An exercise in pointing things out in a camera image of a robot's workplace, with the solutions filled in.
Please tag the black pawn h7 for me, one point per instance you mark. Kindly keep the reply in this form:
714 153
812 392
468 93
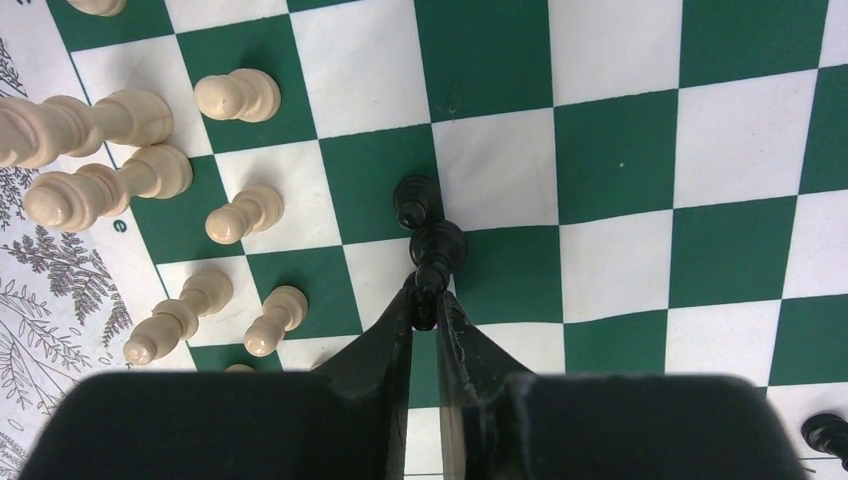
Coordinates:
827 433

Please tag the white pawn c-file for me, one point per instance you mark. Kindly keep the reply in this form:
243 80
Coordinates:
102 8

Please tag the white pawn e-file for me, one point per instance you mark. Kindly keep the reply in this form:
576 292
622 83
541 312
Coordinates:
254 209

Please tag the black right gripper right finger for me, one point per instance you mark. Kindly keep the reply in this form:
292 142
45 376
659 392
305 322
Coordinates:
499 420

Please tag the white pawn d-file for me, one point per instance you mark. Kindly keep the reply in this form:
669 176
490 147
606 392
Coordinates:
248 95

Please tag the white bishop f-file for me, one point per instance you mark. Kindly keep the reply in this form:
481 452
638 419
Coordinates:
174 320

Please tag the floral patterned tablecloth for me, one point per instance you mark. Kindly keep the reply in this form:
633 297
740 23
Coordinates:
69 300

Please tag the white pawn f-file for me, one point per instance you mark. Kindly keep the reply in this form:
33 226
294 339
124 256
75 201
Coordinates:
283 310

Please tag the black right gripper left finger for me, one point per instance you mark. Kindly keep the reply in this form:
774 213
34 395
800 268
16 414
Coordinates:
346 419

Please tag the black bishop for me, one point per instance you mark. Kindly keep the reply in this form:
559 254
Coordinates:
437 250

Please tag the green white chess board mat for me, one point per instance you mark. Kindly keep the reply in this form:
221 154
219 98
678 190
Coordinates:
648 187

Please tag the white pawn g-file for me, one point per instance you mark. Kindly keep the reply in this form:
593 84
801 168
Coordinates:
238 367

